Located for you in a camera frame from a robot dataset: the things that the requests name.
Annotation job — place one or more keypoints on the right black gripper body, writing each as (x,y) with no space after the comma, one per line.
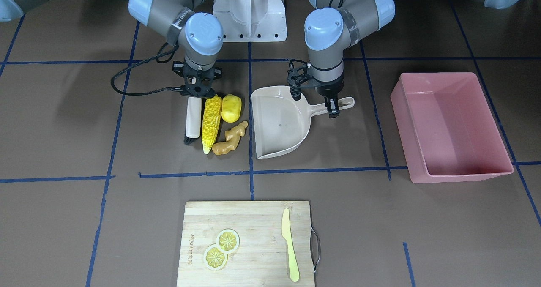
(178,70)

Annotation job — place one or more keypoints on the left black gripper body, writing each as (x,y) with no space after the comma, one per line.
(329,91)

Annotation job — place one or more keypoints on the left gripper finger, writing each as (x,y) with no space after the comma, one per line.
(332,105)

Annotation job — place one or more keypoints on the beige hand brush black bristles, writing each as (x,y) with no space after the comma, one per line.
(193,120)

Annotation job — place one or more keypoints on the yellow corn cob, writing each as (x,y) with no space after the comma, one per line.
(210,122)

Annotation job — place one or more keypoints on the yellow potato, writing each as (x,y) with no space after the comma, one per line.
(231,108)

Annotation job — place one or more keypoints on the beige plastic dustpan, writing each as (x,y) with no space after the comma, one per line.
(281,124)

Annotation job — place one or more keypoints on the orange ginger root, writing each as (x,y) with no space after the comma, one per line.
(233,137)

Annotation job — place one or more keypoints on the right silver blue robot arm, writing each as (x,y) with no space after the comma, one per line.
(199,34)

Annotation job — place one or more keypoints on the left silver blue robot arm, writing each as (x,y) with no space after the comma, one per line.
(329,29)

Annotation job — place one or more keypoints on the pink plastic bin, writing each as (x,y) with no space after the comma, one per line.
(447,130)

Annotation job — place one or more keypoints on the yellow plastic knife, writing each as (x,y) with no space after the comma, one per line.
(293,268)

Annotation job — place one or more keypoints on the lemon slice far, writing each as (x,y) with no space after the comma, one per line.
(228,241)

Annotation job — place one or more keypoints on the lemon slice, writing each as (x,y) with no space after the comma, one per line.
(213,258)
(228,241)

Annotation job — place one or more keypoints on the bamboo cutting board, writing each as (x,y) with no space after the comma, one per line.
(261,258)

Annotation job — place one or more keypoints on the lemon slice near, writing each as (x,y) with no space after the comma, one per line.
(213,258)

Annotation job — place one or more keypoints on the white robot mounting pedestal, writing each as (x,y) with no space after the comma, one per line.
(251,20)

